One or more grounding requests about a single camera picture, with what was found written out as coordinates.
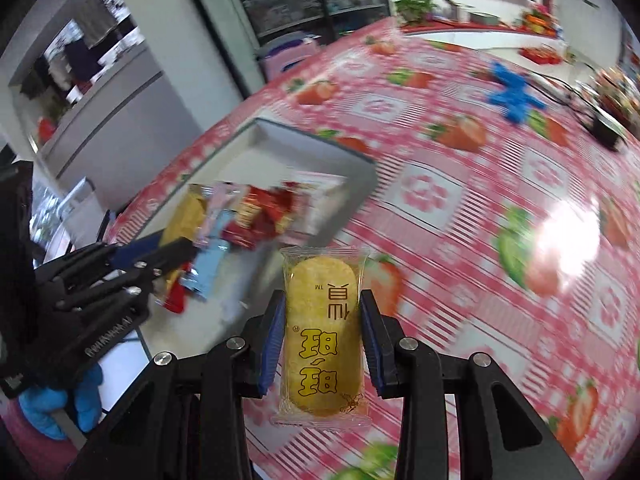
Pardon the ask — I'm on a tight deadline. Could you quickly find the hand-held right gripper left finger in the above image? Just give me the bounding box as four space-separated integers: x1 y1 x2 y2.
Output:
65 289 287 480

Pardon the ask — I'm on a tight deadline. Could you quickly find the large red snack packet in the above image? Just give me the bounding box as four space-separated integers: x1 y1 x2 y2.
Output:
222 184 313 252

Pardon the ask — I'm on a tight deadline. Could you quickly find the yellow rice cracker packet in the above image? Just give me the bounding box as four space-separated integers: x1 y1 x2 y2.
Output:
270 245 373 428

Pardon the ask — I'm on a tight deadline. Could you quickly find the black power adapter with cable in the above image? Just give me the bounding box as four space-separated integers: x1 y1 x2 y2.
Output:
537 71 603 123

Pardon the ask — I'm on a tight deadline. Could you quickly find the person's left hand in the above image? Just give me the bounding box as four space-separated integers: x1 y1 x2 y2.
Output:
19 364 104 442

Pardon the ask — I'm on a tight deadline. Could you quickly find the red fruit basket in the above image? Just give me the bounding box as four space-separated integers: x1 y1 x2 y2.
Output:
519 46 567 67

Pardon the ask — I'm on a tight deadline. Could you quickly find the pink plastic stool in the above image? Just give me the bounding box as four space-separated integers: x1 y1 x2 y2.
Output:
257 34 321 81

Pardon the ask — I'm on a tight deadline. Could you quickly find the potted green plant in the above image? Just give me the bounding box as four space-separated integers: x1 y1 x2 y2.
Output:
394 0 439 27

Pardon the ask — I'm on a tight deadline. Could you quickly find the blue rubber glove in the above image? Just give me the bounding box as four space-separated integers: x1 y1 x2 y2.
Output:
487 61 549 123

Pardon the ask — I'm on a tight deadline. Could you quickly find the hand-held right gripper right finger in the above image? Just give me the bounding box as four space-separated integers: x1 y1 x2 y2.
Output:
360 289 584 480

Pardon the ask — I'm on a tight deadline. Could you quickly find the grey storage box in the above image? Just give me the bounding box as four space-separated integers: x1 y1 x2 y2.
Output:
145 117 377 311

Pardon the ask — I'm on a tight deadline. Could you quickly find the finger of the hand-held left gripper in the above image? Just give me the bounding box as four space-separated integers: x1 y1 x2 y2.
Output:
35 239 167 283
52 238 197 313

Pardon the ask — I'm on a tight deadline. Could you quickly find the light blue snack packet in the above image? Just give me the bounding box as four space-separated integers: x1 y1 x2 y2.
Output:
181 234 232 302

